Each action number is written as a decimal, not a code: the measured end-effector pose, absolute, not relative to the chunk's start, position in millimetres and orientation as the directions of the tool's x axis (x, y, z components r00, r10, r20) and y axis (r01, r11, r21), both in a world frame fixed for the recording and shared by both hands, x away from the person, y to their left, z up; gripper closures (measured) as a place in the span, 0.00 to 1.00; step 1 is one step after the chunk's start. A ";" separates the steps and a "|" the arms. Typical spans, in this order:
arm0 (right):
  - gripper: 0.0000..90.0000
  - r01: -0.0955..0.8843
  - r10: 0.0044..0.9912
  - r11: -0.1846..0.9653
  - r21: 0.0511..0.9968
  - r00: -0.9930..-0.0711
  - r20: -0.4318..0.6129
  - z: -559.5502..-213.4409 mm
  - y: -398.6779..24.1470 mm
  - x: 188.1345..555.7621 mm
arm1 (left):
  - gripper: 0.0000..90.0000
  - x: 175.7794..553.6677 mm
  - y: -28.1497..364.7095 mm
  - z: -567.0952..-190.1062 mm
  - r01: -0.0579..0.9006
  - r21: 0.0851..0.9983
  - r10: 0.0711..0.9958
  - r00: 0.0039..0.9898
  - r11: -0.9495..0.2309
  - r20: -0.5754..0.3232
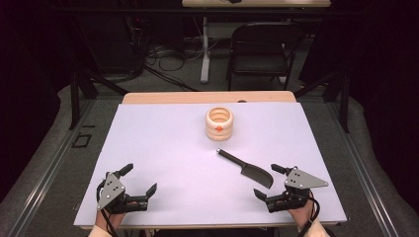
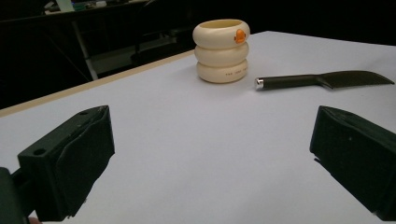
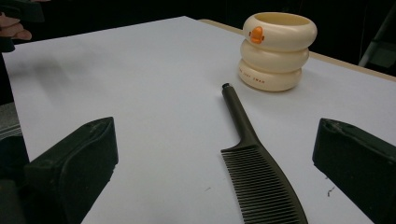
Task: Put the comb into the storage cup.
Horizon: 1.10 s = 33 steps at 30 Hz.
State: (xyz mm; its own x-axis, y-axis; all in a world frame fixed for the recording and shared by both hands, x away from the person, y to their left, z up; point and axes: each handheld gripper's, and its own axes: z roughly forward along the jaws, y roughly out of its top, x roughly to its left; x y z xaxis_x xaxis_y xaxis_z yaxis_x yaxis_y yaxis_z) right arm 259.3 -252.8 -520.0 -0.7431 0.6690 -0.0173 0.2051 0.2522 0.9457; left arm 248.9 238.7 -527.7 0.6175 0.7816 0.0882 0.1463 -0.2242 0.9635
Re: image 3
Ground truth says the cream ringed cup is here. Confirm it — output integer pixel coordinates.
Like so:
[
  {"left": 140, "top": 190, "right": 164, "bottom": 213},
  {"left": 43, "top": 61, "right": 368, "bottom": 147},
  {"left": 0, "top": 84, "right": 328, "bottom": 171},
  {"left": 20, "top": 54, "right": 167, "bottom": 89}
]
[{"left": 238, "top": 11, "right": 318, "bottom": 92}]

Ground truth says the white table mat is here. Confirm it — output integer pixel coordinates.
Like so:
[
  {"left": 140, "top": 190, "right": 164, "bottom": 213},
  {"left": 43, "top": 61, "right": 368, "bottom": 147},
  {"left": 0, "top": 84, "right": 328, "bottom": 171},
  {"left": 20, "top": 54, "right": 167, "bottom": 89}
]
[{"left": 1, "top": 16, "right": 396, "bottom": 224}]

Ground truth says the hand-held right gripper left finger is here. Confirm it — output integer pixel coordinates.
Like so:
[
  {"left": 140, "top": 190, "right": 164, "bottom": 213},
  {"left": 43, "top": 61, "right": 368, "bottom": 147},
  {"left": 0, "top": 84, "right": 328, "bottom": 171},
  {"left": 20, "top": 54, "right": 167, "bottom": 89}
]
[{"left": 23, "top": 117, "right": 120, "bottom": 224}]

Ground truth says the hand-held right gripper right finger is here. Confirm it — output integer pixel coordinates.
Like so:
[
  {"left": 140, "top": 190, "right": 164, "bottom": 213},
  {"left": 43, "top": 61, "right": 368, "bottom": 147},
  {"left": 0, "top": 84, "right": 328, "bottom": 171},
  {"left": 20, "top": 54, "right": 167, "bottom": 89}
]
[{"left": 312, "top": 118, "right": 396, "bottom": 224}]

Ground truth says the grey metal stand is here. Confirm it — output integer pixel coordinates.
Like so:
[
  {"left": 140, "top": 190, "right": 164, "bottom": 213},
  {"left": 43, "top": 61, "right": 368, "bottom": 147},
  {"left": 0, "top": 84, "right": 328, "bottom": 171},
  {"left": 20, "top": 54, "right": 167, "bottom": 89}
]
[{"left": 358, "top": 6, "right": 396, "bottom": 77}]

